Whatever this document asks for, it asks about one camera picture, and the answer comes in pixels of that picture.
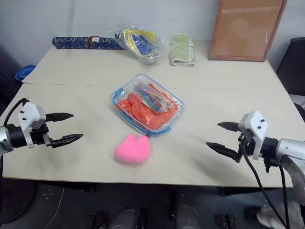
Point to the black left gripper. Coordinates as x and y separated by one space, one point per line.
39 138

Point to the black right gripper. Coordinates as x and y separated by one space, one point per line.
246 143

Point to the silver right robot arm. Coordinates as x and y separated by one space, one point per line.
289 149

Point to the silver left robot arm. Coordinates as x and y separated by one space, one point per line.
16 136

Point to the clear pouch with orange items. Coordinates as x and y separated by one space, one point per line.
128 86

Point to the orange-red cloth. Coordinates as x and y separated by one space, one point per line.
147 120

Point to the small bag of colourful strips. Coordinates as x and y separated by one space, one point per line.
156 98

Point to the clear crinkled plastic bag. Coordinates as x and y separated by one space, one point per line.
146 57

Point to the blue plastic bowl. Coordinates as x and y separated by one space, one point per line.
23 72

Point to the pink fluffy plush pouch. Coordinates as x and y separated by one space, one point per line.
132 150

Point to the blue patterned scroll tube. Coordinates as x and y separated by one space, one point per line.
69 43

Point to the dark rounded shape under table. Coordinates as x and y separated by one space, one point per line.
183 212

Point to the black round base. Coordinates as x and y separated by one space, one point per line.
16 202

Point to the white crumpled cloth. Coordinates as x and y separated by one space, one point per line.
274 214

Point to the black chair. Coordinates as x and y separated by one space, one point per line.
293 66

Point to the green folded towel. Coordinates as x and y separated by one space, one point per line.
182 48

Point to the grey rounded shape under table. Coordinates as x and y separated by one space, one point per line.
127 218

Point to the wood-framed cork board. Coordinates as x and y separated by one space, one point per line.
245 28

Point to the yellow and blue cloth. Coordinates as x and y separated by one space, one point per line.
139 39

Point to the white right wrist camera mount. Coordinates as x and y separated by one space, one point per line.
256 124

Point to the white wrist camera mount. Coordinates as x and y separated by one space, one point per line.
29 114
256 124

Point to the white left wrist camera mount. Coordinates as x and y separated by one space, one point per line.
29 114

